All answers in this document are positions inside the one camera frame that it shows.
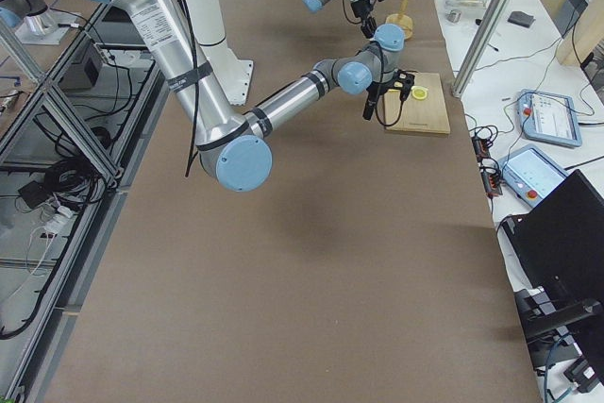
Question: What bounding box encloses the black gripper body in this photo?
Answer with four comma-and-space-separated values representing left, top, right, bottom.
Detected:
367, 81, 389, 106
351, 0, 375, 25

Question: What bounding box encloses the clear acrylic cup tray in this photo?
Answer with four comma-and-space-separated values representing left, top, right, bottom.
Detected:
445, 0, 490, 9

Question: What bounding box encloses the black square pad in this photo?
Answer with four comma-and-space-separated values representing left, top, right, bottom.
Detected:
508, 10, 535, 28

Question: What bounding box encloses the blue teach pendant far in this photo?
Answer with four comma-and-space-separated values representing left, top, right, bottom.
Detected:
517, 89, 582, 148

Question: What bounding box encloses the blue teach pendant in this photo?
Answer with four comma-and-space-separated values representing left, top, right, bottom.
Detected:
499, 145, 568, 208
517, 89, 582, 148

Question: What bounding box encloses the blue teach pendant near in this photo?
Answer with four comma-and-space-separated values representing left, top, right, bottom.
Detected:
499, 145, 568, 208

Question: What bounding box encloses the black monitor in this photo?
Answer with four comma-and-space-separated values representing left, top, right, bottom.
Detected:
502, 170, 603, 393

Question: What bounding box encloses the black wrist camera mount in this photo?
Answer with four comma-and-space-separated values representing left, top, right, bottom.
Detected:
386, 69, 415, 102

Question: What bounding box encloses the aluminium frame post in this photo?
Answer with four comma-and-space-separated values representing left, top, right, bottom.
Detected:
451, 0, 510, 98

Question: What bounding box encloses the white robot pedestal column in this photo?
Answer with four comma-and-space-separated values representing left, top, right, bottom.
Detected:
186, 0, 254, 106

